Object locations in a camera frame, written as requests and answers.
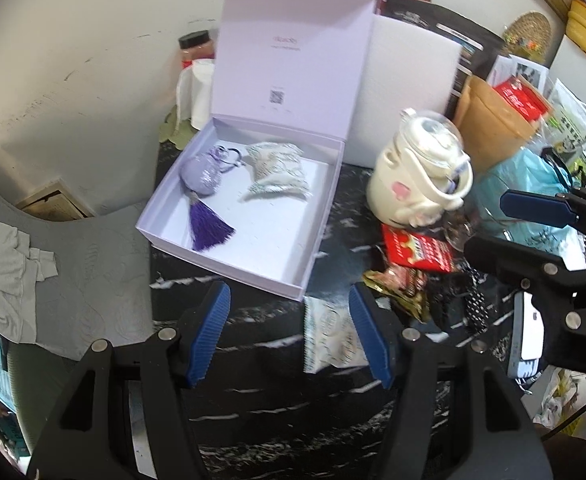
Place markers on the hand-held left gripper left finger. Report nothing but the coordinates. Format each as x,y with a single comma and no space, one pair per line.
208,332

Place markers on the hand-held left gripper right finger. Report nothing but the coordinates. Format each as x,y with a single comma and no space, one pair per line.
373,340

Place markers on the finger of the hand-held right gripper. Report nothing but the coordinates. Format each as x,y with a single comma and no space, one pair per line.
538,207
513,257

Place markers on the white printed snack packet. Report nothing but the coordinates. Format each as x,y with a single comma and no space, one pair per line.
330,335
273,170

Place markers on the green red wrapper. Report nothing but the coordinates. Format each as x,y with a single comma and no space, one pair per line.
403,287

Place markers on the black polka dot scrunchie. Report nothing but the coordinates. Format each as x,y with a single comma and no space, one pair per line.
475,305

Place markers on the red sachet packet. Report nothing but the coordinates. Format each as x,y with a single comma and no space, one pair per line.
418,251

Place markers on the lavender gift box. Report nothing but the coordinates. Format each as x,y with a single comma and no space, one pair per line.
273,220

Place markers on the light blue plastic bag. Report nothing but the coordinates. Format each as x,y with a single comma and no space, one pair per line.
523,175

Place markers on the clear glass cup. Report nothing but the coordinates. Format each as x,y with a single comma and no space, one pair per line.
460,234

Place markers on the white plastic bag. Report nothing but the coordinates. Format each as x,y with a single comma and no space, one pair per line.
558,400

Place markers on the white phone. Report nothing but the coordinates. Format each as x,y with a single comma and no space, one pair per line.
525,340

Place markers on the green white packet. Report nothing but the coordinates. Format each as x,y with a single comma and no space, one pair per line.
570,120

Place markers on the brown kraft paper bag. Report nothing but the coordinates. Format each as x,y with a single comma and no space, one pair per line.
493,125

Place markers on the red snack packet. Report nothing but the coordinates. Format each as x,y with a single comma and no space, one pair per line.
520,97

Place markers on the grey chair cushion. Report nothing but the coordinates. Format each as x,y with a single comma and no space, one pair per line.
98,270

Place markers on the cream character mug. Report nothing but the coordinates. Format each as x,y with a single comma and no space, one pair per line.
398,175

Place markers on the purple tassel sachet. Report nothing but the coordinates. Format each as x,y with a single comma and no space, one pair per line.
198,177

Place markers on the woven basket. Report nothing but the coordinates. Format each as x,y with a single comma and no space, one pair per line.
528,27

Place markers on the white foam board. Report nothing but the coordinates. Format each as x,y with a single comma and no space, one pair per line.
408,70

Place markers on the green coaster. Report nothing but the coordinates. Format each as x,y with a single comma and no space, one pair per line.
170,130

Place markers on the grey cloth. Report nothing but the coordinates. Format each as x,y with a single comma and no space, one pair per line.
3,280

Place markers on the black lid jar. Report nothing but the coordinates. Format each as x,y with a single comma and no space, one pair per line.
198,47

